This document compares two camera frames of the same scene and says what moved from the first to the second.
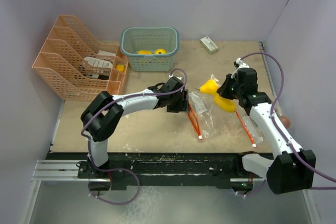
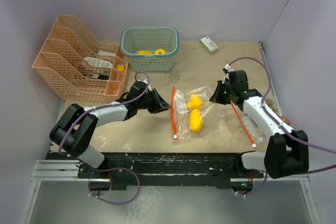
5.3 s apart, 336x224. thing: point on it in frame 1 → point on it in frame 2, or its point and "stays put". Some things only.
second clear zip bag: x=253 y=130 stays put
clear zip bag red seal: x=200 y=113 → x=180 y=115
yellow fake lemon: x=160 y=51 stays put
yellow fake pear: x=210 y=86 → x=195 y=102
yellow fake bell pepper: x=144 y=52 stays put
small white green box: x=209 y=45 stays put
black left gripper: x=183 y=105 → x=159 y=104
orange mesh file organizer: x=76 y=66 stays put
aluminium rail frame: x=58 y=170 stays put
